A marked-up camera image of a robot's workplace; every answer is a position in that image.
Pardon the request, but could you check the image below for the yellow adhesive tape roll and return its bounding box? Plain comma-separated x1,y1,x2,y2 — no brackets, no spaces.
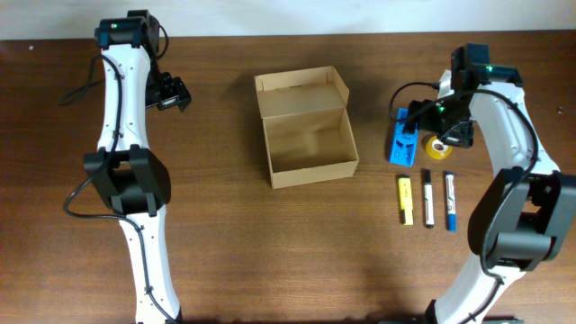
425,135,453,160

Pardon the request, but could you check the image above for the yellow highlighter pen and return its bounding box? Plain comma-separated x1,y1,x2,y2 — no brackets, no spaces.
398,175,414,226

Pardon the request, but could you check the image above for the white marker black cap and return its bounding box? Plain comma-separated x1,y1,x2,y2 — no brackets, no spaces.
422,169,435,229

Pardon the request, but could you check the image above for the brown cardboard box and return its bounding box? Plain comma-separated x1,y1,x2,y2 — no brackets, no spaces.
254,66,359,189

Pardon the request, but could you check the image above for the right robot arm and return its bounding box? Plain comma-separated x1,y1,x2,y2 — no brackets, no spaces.
389,43,575,323

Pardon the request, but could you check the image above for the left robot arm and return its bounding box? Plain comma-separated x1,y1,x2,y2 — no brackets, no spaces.
84,10,192,323

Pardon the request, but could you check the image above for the white marker blue cap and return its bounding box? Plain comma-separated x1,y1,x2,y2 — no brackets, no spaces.
445,172,457,232

